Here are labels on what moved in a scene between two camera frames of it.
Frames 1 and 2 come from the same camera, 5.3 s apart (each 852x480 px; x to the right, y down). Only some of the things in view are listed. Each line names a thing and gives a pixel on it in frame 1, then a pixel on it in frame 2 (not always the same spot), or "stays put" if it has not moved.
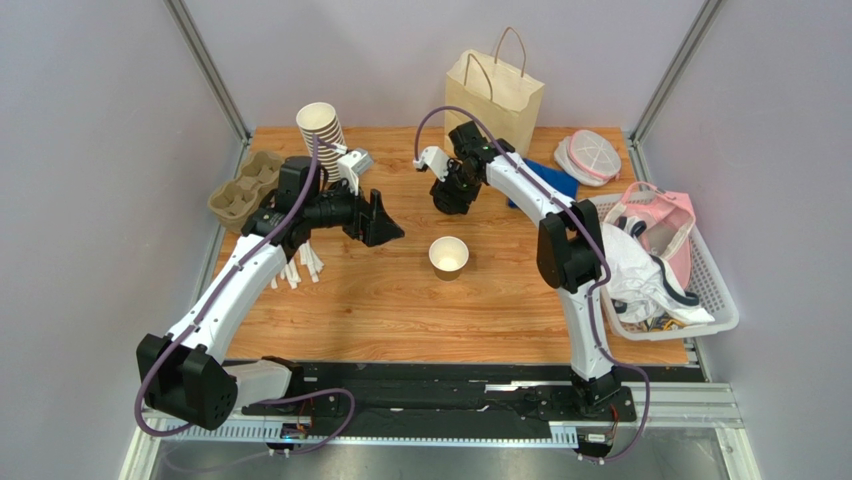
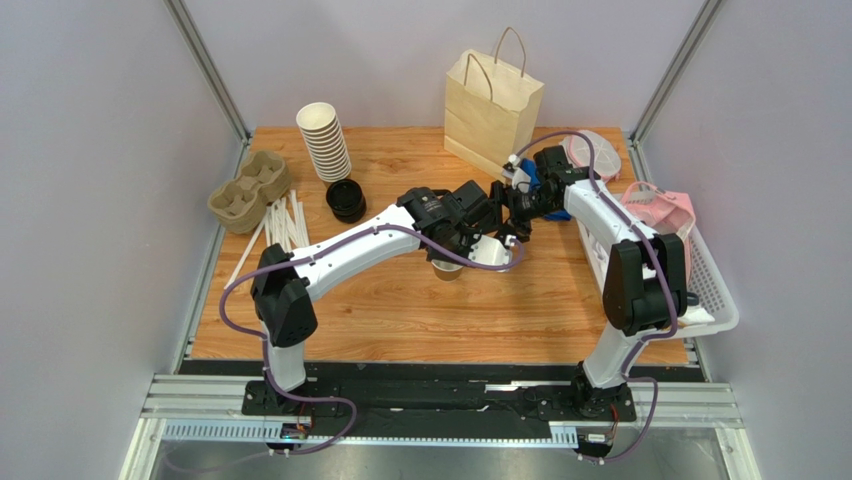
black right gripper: (451, 197) → (504, 207)
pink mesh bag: (664, 221) stays put
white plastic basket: (706, 281) stays put
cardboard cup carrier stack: (234, 203) stays put
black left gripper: (369, 223) → (469, 233)
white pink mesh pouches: (588, 158) stays put
